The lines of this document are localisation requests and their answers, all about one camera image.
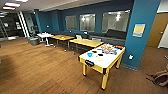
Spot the orange snack pack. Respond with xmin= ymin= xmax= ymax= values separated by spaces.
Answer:
xmin=101 ymin=44 xmax=111 ymax=50

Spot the rectangular ceiling light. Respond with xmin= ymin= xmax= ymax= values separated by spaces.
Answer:
xmin=2 ymin=6 xmax=16 ymax=11
xmin=3 ymin=2 xmax=21 ymax=8

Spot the yellow bowl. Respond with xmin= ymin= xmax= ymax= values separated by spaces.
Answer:
xmin=96 ymin=58 xmax=104 ymax=63

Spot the yellow wall sign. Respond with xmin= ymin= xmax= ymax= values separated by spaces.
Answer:
xmin=132 ymin=23 xmax=147 ymax=39

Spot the white laptop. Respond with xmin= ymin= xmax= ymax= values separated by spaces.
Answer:
xmin=75 ymin=34 xmax=84 ymax=40

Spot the colourful game box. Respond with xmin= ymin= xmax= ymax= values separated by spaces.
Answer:
xmin=102 ymin=48 xmax=118 ymax=56

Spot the white wall outlet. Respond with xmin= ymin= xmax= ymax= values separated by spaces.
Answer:
xmin=128 ymin=54 xmax=134 ymax=61

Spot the large wall window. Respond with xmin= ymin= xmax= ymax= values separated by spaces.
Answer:
xmin=64 ymin=15 xmax=78 ymax=32
xmin=78 ymin=13 xmax=97 ymax=33
xmin=101 ymin=9 xmax=131 ymax=34

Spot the blue bowl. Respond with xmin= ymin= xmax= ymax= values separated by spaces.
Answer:
xmin=86 ymin=52 xmax=94 ymax=58

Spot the brown wooden door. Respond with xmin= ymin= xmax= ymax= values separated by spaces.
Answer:
xmin=146 ymin=12 xmax=168 ymax=49

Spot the grey round ottoman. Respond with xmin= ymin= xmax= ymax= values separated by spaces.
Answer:
xmin=27 ymin=36 xmax=41 ymax=46

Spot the white table with dishes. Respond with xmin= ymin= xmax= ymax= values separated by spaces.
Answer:
xmin=77 ymin=42 xmax=127 ymax=91

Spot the long wooden table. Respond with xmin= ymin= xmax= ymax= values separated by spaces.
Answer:
xmin=68 ymin=37 xmax=105 ymax=55
xmin=49 ymin=34 xmax=75 ymax=51

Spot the red flat item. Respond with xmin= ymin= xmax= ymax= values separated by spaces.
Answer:
xmin=115 ymin=45 xmax=125 ymax=50

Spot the small white table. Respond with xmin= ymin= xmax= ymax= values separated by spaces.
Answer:
xmin=36 ymin=32 xmax=55 ymax=47

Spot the black sofa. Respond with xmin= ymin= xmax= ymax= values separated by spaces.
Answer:
xmin=87 ymin=28 xmax=128 ymax=47

